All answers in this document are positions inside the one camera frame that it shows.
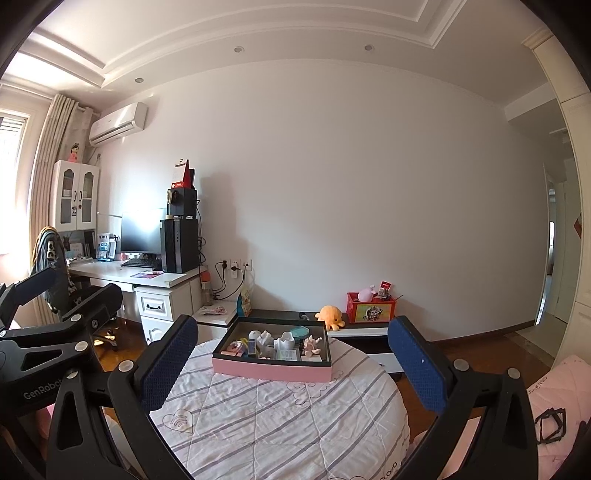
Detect black folding gear gadget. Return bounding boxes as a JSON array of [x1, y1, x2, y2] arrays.
[[535, 408, 567, 445]]

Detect white pink block toy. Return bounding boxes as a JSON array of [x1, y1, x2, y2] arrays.
[[247, 330, 274, 360]]

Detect pink white small figurine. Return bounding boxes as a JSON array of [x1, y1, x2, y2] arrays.
[[301, 335, 322, 358]]

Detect dark jacket on chair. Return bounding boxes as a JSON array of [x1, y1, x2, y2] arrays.
[[31, 226, 75, 315]]

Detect pink pillow with print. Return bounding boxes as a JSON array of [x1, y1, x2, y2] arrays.
[[439, 355, 590, 479]]

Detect black keyboard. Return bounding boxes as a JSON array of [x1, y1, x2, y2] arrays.
[[121, 258, 162, 271]]

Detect white computer desk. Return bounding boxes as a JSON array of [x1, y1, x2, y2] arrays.
[[69, 260, 204, 344]]

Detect white glass door cabinet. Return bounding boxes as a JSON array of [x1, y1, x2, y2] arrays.
[[50, 161, 100, 232]]

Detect black computer monitor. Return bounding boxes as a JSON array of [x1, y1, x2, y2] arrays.
[[120, 215, 161, 255]]

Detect striped white quilt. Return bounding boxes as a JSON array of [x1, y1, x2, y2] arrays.
[[150, 340, 410, 479]]

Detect red doll on cabinet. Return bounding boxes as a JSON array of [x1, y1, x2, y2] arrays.
[[68, 143, 80, 163]]

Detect black computer tower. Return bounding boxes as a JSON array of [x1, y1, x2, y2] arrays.
[[160, 218, 200, 274]]

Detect black speaker box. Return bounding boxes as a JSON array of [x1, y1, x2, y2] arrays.
[[167, 188, 197, 218]]

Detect white air conditioner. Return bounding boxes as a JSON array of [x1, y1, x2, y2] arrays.
[[89, 102, 148, 147]]

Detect red paper bag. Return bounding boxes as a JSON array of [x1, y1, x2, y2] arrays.
[[171, 159, 194, 189]]

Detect red toy box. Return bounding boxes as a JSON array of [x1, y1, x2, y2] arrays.
[[346, 292, 397, 324]]

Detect white booklet in box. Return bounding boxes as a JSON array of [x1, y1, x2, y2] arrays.
[[276, 349, 300, 362]]

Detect pink plush toy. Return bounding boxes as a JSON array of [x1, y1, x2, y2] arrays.
[[358, 285, 377, 303]]

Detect pink storage box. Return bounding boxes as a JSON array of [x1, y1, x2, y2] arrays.
[[212, 317, 332, 383]]

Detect orange plush toy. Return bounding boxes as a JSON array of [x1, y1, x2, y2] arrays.
[[315, 305, 346, 331]]

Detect wall power socket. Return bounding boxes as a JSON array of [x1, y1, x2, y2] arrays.
[[215, 260, 252, 279]]

